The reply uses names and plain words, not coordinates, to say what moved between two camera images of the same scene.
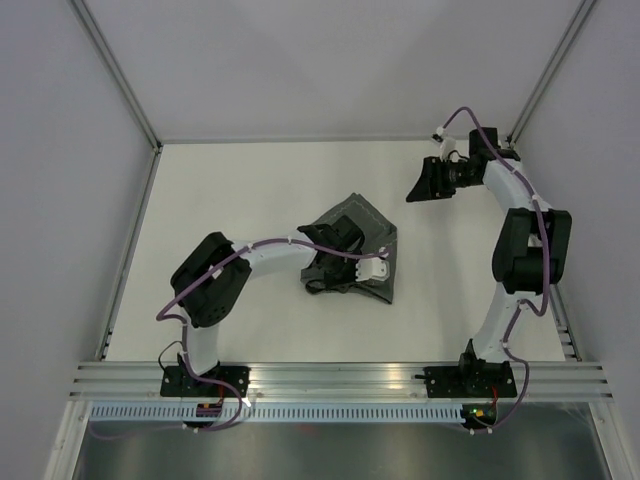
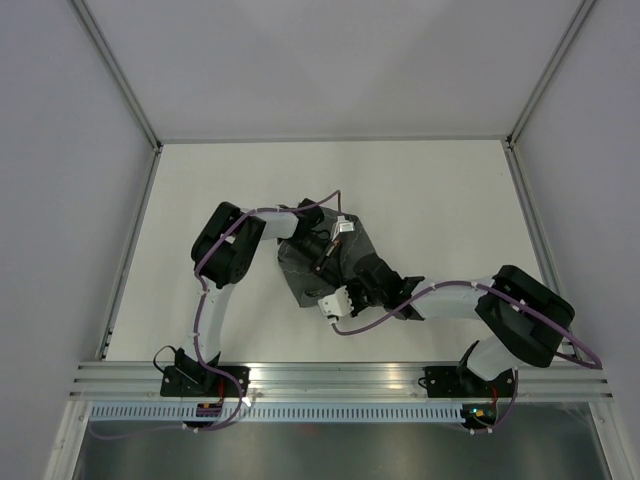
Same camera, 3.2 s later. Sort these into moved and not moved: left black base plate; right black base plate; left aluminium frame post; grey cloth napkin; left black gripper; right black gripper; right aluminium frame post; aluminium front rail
Moved: grey cloth napkin; right black gripper; left black gripper
Not moved: right aluminium frame post; right black base plate; left aluminium frame post; left black base plate; aluminium front rail
